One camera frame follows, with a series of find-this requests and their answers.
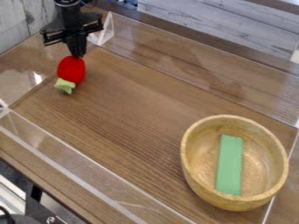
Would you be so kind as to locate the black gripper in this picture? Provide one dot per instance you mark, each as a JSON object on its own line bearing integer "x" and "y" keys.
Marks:
{"x": 59, "y": 31}

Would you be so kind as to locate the red plush strawberry toy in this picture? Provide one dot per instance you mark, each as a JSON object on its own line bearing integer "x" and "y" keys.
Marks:
{"x": 71, "y": 73}

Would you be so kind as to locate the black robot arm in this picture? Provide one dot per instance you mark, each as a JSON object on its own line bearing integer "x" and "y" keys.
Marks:
{"x": 68, "y": 8}

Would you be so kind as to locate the green rectangular block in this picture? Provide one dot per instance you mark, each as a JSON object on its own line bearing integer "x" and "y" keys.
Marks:
{"x": 230, "y": 165}

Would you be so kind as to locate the wooden oval bowl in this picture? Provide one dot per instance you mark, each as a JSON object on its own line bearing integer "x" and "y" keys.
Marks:
{"x": 264, "y": 161}

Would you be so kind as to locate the clear acrylic corner bracket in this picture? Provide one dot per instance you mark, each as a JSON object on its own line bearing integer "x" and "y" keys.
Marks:
{"x": 98, "y": 38}

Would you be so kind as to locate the clear acrylic tray wall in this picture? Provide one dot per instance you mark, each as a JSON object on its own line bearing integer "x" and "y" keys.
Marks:
{"x": 87, "y": 187}

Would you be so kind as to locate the black table frame leg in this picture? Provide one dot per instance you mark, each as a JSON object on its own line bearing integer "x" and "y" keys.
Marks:
{"x": 38, "y": 210}

